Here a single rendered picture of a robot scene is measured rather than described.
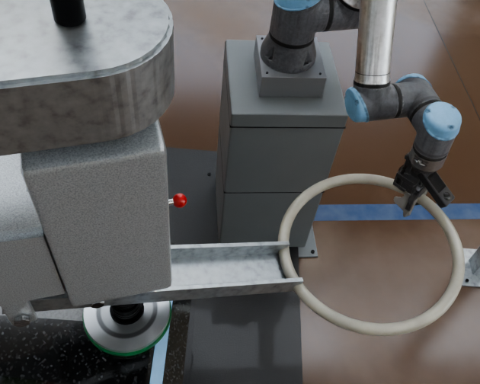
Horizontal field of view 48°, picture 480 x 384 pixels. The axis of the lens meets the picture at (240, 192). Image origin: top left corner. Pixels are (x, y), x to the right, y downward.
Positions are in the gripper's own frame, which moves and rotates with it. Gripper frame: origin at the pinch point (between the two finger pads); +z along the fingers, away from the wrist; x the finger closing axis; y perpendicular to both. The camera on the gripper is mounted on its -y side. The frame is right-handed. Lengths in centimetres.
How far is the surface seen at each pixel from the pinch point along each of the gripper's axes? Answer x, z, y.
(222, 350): 49, 80, 34
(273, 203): -1, 48, 53
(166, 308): 72, -3, 27
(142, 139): 74, -72, 18
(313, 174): -11, 30, 43
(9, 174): 88, -58, 40
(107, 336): 87, -4, 31
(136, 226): 78, -55, 19
